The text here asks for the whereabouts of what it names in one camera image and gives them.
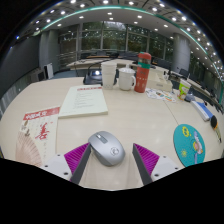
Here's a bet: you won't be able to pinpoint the pale green paper document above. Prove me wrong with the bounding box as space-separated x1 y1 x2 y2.
58 84 109 119

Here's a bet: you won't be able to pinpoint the round teal cartoon mouse pad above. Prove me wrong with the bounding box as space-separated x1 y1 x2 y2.
172 123 206 168

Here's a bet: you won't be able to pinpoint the green and white paper cup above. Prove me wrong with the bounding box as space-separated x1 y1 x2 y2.
177 79 192 101

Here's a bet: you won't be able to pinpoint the white cardboard box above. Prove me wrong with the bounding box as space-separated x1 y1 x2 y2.
146 69 174 93

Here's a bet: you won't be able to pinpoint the white paper cup stack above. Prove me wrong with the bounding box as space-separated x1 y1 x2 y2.
100 61 118 90

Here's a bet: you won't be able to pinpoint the white lidded mug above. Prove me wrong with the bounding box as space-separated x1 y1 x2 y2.
118 67 137 92

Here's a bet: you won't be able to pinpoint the dark office chairs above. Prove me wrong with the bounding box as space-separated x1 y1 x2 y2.
79 49 192 80

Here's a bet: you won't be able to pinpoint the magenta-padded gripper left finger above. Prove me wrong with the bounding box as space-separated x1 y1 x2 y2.
40 142 92 186

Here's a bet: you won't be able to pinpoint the long curved conference desk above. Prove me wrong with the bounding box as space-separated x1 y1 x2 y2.
66 57 168 73

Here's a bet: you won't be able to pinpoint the grey box appliance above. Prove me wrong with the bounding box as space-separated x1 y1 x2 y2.
31 68 46 83

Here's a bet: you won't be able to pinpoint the red and white calendar sheet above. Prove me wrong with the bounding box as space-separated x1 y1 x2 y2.
14 106 61 168

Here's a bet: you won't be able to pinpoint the silver grey computer mouse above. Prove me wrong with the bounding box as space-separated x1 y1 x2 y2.
87 130 127 167

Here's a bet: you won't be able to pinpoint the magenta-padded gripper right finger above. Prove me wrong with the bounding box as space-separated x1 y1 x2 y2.
131 142 184 187

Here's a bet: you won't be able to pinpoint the red thermos bottle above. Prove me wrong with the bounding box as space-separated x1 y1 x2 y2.
134 51 153 94

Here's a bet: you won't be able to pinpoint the white standing panel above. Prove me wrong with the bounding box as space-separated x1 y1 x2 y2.
44 62 55 80

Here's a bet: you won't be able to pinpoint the colourful sticker sheet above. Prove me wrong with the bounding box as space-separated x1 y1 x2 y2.
145 88 177 104

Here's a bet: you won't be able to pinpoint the ceiling lights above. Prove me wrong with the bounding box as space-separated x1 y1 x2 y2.
13 0 224 78

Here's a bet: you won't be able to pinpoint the blue and white book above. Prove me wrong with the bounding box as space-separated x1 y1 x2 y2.
190 99 214 122

